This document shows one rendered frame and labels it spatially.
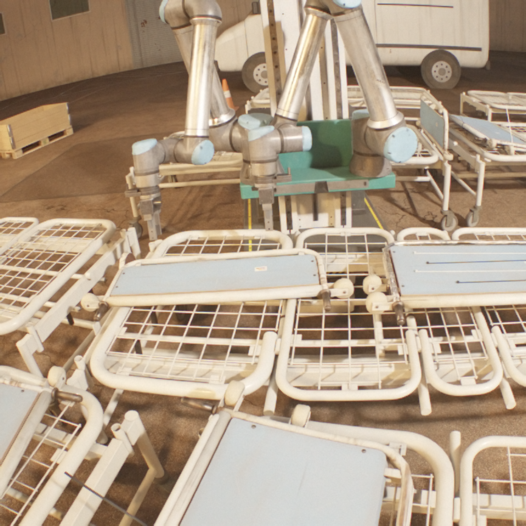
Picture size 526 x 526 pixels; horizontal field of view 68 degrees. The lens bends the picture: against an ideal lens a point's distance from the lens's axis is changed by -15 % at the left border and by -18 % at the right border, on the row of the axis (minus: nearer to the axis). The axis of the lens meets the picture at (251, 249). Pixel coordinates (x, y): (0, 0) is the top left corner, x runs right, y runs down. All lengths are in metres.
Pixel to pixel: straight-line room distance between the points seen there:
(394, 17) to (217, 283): 7.49
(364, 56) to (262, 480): 1.34
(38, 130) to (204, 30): 5.74
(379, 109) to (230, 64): 6.77
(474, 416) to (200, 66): 1.62
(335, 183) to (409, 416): 0.98
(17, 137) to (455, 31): 7.80
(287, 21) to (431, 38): 6.90
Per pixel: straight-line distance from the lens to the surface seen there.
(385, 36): 8.49
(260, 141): 1.52
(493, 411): 1.82
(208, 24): 1.62
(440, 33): 8.82
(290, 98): 1.67
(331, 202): 2.18
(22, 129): 7.03
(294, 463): 0.90
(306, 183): 1.87
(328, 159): 2.01
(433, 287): 1.36
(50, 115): 7.31
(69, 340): 2.34
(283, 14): 1.98
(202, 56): 1.60
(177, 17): 1.73
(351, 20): 1.58
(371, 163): 1.89
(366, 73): 1.63
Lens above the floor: 1.33
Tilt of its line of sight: 29 degrees down
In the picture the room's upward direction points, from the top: 6 degrees counter-clockwise
